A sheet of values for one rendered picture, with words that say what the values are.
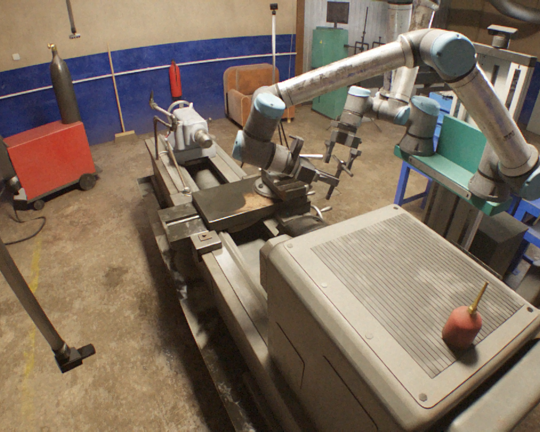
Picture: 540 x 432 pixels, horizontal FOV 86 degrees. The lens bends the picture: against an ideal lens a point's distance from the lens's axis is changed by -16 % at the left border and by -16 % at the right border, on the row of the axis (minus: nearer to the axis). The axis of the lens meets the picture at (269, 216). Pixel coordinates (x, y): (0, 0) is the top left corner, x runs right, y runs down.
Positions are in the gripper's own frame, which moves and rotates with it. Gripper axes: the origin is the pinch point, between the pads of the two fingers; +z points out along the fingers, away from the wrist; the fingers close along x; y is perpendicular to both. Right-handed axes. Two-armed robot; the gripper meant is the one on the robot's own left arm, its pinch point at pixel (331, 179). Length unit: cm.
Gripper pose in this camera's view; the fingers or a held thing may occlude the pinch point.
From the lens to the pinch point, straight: 113.8
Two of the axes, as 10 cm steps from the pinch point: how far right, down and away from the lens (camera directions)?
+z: 9.2, 3.0, 2.4
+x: 0.9, 4.4, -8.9
